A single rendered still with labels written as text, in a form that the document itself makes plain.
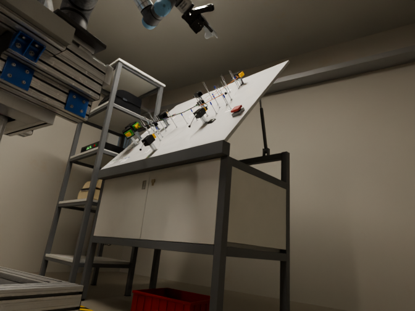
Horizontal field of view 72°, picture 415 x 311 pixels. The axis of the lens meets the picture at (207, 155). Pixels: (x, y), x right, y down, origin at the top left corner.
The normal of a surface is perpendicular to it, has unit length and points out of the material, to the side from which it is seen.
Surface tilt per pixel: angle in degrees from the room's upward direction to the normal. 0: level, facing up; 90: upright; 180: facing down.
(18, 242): 90
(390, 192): 90
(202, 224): 90
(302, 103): 90
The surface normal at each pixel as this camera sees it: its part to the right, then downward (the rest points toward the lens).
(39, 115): 0.84, -0.10
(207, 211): -0.68, -0.29
